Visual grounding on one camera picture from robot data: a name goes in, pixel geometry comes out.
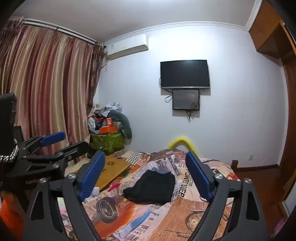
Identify black pants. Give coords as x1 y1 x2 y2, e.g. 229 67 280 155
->
123 170 176 204

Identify orange sleeve forearm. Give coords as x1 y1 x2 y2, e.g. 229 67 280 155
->
1 191 25 240

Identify green storage bag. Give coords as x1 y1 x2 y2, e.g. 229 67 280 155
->
89 131 125 155

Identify bamboo lap desk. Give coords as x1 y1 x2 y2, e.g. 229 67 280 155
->
95 156 131 191

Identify orange box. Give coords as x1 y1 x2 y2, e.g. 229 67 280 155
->
99 126 117 134

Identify grey plush pillow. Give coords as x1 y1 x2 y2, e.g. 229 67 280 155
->
107 110 132 139

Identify striped red gold curtain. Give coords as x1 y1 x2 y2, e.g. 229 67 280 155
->
1 16 104 154

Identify printed patchwork bedspread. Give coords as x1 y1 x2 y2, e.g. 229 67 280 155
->
56 148 241 241

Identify folded blue jeans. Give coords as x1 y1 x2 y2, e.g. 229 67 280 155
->
151 168 171 174

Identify yellow foam headboard arch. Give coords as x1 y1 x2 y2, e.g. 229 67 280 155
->
167 137 198 155

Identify white air conditioner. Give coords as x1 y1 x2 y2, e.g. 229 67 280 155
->
105 34 149 60

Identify wooden overhead cabinet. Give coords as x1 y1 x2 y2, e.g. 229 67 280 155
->
249 1 295 59

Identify small black wall monitor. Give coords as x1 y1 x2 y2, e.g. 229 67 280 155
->
172 89 200 111

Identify wall mounted black television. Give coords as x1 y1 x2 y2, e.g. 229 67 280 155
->
160 60 210 89

